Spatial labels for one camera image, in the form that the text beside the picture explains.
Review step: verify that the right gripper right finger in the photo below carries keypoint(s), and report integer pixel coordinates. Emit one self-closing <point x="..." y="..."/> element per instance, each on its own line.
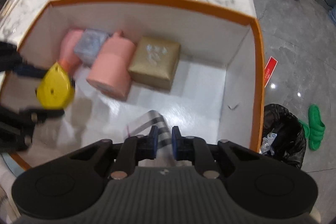
<point x="195" y="150"/>

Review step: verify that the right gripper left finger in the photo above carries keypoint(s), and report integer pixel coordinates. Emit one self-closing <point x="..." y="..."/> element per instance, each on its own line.
<point x="134" y="149"/>

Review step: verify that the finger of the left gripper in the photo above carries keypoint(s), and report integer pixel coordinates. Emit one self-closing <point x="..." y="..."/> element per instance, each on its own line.
<point x="41" y="115"/>
<point x="28" y="70"/>

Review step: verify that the yellow tape measure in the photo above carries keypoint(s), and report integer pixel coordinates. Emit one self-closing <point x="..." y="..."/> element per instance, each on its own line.
<point x="56" y="89"/>

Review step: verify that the gold square gift box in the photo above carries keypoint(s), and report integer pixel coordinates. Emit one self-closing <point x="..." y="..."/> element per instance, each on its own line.
<point x="155" y="62"/>

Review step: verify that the small pink cup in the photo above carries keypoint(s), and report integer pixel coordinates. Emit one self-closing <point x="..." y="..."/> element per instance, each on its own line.
<point x="68" y="60"/>

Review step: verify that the clear plastic box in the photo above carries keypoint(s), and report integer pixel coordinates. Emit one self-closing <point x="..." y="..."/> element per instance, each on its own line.
<point x="89" y="45"/>

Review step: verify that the pink cylindrical bottle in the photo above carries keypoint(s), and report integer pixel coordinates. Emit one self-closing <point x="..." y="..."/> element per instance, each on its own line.
<point x="109" y="72"/>

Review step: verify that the large orange storage box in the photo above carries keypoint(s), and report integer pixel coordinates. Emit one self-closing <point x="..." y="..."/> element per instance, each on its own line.
<point x="195" y="65"/>

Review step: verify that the black trash bag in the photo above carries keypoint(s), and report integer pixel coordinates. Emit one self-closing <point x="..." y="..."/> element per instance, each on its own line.
<point x="283" y="137"/>

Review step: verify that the red paper sign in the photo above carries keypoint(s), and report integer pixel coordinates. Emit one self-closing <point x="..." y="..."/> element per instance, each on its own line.
<point x="269" y="69"/>

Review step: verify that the green slipper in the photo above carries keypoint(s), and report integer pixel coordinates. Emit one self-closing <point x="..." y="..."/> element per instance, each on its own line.
<point x="314" y="130"/>

